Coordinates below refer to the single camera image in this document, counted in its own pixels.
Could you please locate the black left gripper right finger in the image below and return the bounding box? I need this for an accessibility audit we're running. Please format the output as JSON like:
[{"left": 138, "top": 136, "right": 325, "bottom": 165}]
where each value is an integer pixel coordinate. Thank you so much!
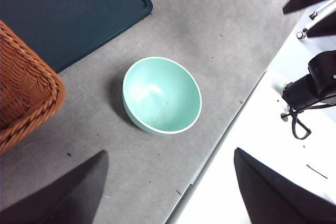
[{"left": 234, "top": 147, "right": 336, "bottom": 224}]

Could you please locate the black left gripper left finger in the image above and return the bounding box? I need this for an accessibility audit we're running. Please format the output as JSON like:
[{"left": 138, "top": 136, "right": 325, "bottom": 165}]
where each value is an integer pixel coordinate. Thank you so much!
[{"left": 0, "top": 150, "right": 109, "bottom": 224}]

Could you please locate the teal ribbed bowl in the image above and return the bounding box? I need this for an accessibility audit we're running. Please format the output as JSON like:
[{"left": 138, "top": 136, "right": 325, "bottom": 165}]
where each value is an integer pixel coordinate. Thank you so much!
[{"left": 122, "top": 56, "right": 203, "bottom": 135}]

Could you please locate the silver stand leg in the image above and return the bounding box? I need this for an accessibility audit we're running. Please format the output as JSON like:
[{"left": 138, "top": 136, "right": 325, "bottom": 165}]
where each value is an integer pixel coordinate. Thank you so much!
[{"left": 296, "top": 0, "right": 336, "bottom": 40}]

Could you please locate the thin black pin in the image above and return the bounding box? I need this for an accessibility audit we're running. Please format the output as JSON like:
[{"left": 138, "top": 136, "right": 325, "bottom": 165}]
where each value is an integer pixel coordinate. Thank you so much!
[{"left": 306, "top": 164, "right": 329, "bottom": 179}]

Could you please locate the brown wicker basket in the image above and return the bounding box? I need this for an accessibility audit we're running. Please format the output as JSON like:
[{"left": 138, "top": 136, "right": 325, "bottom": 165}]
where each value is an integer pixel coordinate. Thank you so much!
[{"left": 0, "top": 20, "right": 66, "bottom": 155}]

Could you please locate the dark rectangular tray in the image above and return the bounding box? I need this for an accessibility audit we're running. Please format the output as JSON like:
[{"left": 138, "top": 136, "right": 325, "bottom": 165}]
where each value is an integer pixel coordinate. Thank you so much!
[{"left": 0, "top": 0, "right": 154, "bottom": 74}]

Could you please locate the black camera on stand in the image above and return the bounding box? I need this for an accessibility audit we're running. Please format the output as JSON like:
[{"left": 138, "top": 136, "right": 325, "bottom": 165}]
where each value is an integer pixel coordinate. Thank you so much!
[{"left": 280, "top": 50, "right": 336, "bottom": 121}]

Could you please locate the black camera cable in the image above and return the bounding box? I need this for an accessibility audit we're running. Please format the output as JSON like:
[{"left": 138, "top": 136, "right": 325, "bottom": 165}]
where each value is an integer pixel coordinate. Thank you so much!
[{"left": 287, "top": 102, "right": 336, "bottom": 140}]

